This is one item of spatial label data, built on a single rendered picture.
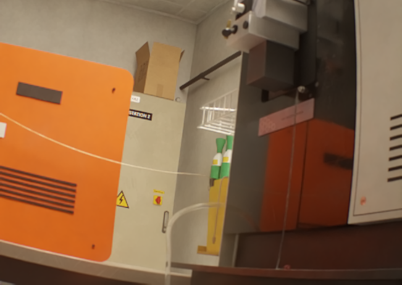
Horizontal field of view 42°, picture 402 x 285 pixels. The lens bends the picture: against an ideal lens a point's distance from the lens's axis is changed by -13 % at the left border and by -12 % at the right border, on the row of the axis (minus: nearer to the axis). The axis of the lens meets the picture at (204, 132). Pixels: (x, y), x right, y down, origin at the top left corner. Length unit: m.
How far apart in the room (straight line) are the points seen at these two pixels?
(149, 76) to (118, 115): 3.05
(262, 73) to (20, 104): 0.51
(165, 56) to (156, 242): 1.38
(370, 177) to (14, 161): 0.72
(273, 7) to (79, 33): 3.68
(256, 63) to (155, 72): 3.33
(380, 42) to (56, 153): 0.70
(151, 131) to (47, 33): 1.21
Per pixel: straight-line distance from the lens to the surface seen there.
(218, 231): 1.20
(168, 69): 4.33
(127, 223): 4.03
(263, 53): 0.97
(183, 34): 4.88
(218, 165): 3.72
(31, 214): 1.16
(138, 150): 4.10
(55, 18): 4.60
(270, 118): 1.03
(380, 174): 0.75
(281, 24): 1.00
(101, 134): 1.21
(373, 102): 0.79
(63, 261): 1.11
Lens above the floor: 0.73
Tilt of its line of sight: 14 degrees up
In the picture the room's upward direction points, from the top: 7 degrees clockwise
